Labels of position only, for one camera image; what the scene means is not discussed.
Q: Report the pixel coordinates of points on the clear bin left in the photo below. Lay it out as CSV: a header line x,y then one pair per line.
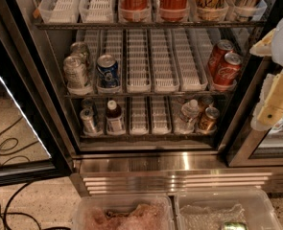
x,y
124,212

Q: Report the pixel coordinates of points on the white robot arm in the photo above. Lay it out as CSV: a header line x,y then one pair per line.
x,y
277,44

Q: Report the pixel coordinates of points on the dark juice bottle white cap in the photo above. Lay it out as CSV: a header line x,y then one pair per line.
x,y
114,116

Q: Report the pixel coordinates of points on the glass fridge door left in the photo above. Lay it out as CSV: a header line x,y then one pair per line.
x,y
35,138

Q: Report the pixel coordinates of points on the slim silver can front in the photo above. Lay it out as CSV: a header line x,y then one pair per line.
x,y
89,122

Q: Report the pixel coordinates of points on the clear bin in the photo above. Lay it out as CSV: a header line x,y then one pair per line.
x,y
124,212
209,209

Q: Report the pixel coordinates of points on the gold can front bottom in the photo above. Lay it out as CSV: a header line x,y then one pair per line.
x,y
209,118

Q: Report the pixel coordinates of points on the red coke can front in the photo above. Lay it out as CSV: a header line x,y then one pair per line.
x,y
228,69

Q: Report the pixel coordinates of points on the green can in bin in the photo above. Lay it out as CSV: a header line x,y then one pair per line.
x,y
230,225

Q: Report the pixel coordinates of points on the red coke can rear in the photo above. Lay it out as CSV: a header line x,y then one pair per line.
x,y
219,50

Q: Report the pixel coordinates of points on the red coke can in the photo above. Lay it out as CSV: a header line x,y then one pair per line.
x,y
219,50
228,69

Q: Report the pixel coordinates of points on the gold can rear bottom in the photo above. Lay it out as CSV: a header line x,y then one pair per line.
x,y
205,101

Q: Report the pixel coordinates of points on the slim silver can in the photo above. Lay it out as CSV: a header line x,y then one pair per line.
x,y
87,103
89,122

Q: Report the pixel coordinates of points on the slim silver can rear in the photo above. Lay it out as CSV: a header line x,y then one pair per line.
x,y
87,103

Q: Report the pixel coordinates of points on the steel fridge base grille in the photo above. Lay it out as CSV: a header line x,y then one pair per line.
x,y
167,173

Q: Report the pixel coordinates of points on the silver can rear middle shelf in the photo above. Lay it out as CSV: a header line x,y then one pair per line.
x,y
81,48

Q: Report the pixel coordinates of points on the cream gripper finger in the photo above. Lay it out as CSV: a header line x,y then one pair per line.
x,y
263,47
269,109

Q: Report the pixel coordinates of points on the clear bin right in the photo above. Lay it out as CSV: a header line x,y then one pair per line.
x,y
209,209

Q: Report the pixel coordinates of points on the silver can shelf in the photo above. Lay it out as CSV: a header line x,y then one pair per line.
x,y
76,72
81,48

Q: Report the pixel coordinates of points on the blue pepsi can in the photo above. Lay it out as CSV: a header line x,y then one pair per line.
x,y
107,69

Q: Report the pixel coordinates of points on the silver can front middle shelf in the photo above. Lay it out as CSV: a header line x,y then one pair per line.
x,y
76,72

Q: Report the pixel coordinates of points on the right fridge door frame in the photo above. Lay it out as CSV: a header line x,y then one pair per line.
x,y
244,146

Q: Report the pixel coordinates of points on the white tray top far left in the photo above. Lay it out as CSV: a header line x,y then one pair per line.
x,y
59,11

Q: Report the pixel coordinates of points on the white tray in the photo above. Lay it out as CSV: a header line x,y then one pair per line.
x,y
191,74
97,11
59,11
165,76
138,67
138,116
160,116

